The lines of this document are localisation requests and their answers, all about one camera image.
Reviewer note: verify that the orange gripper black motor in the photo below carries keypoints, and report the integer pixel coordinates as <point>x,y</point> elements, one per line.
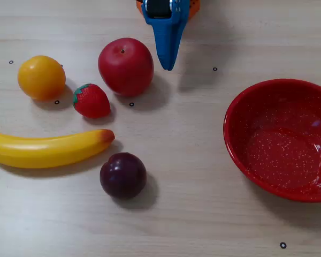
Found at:
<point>166,29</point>

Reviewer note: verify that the yellow plastic banana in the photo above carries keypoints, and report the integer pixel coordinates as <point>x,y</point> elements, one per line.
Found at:
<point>42,152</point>

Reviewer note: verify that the red speckled enamel bowl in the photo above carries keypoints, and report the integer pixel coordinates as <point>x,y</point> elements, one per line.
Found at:
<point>281,158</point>

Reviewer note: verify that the red plastic apple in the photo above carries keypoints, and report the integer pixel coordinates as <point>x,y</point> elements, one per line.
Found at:
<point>125,68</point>

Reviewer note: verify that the red plastic strawberry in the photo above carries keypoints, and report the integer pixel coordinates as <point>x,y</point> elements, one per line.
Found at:
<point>92,103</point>

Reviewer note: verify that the orange plastic citrus fruit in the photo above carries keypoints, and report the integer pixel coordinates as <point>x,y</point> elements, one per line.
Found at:
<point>41,79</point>

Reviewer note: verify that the dark purple plastic plum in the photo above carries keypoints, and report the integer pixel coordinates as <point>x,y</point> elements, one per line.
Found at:
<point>123,175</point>

